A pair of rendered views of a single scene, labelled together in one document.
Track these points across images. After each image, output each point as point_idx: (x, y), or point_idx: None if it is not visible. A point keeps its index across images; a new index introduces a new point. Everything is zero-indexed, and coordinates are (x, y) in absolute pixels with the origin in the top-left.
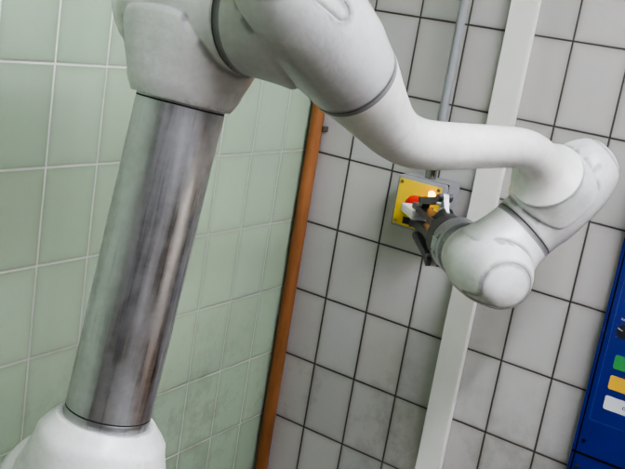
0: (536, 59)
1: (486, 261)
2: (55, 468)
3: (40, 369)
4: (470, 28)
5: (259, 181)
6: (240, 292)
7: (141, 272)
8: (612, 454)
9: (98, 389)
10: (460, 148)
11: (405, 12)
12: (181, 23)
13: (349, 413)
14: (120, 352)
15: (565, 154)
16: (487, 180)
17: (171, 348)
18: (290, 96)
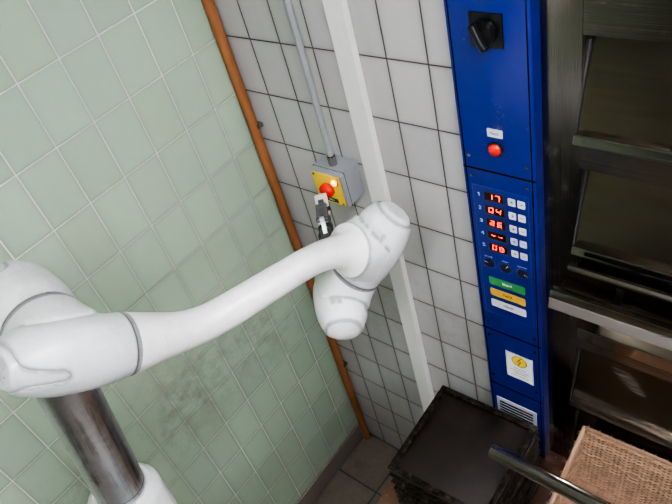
0: (367, 72)
1: (324, 320)
2: None
3: (124, 384)
4: (315, 50)
5: (225, 188)
6: (250, 251)
7: (81, 451)
8: (507, 330)
9: (98, 495)
10: (243, 313)
11: (269, 39)
12: None
13: None
14: (97, 481)
15: (351, 241)
16: (370, 162)
17: None
18: (220, 122)
